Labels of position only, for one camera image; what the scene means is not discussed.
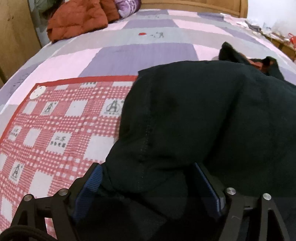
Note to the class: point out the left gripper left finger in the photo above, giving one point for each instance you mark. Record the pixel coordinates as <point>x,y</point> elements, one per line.
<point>54,217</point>

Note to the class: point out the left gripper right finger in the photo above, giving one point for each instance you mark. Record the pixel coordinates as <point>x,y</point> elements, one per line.
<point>254,218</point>

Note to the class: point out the red white checkered blanket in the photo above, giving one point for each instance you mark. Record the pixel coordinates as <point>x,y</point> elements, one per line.
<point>52,140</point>

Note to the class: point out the wooden wardrobe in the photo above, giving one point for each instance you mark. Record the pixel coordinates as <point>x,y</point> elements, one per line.
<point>19,40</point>

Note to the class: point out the wooden nightstand with drawers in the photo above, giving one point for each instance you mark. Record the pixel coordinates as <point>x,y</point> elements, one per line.
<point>282,44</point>

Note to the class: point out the wooden bed headboard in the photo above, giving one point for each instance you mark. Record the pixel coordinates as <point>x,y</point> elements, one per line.
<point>236,8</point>

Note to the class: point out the dark navy winter coat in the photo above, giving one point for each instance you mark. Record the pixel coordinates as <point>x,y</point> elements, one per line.
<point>233,119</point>

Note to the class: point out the orange puffer jacket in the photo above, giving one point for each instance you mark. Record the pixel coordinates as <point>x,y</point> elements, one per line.
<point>74,18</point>

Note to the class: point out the purple floral pillow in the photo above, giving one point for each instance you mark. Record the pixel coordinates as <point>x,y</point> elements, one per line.
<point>127,7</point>

